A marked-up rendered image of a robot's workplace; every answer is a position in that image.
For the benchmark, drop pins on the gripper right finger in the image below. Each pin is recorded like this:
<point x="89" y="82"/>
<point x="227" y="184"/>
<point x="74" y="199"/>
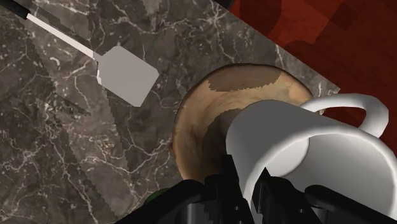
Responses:
<point x="279" y="201"/>

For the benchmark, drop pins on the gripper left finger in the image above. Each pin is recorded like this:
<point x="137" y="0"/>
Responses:
<point x="228" y="186"/>

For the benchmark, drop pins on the white mug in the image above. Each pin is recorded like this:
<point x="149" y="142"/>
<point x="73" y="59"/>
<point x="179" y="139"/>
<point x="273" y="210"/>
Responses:
<point x="341" y="161"/>

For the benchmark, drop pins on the round wooden plate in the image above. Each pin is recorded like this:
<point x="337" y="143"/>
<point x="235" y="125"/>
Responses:
<point x="198" y="124"/>

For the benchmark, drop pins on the green round object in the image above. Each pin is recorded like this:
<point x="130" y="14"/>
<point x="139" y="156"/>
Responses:
<point x="156" y="195"/>

